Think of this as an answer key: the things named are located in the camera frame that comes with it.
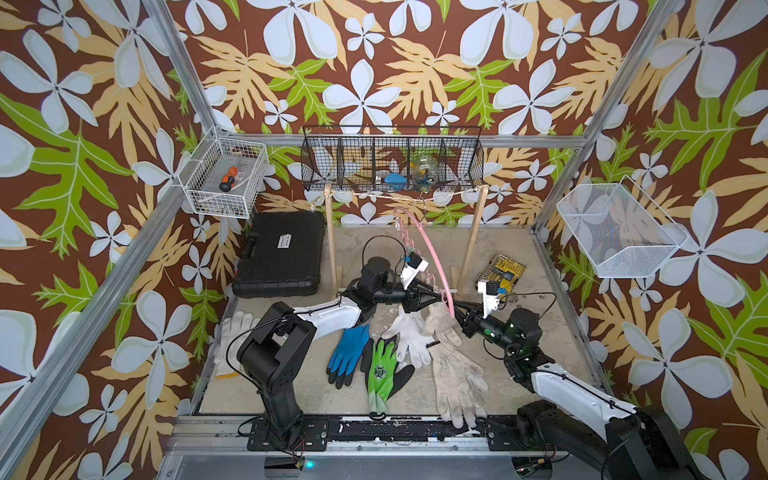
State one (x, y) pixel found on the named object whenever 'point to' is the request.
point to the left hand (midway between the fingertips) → (438, 291)
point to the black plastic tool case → (283, 255)
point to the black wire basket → (392, 159)
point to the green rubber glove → (384, 374)
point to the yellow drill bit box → (502, 270)
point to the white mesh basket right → (619, 231)
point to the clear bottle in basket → (427, 168)
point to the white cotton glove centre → (411, 333)
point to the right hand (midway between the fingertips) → (448, 304)
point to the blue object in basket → (396, 181)
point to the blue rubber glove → (356, 343)
